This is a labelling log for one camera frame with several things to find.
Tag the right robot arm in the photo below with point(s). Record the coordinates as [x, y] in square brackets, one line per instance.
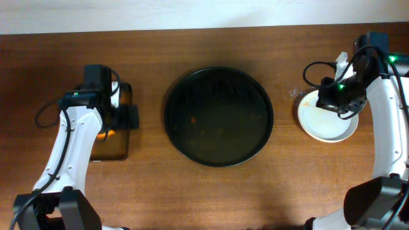
[380, 79]

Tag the green orange sponge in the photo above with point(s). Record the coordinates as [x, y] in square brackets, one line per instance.
[105, 135]

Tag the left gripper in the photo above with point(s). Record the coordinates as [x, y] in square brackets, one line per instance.
[131, 116]

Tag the cream plate with sauce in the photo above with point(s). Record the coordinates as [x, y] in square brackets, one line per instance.
[338, 135]

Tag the round black tray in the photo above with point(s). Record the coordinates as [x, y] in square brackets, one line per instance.
[218, 116]

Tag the rectangular black tray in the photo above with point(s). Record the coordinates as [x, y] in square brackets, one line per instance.
[114, 147]

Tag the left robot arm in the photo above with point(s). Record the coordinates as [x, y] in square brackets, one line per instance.
[58, 199]

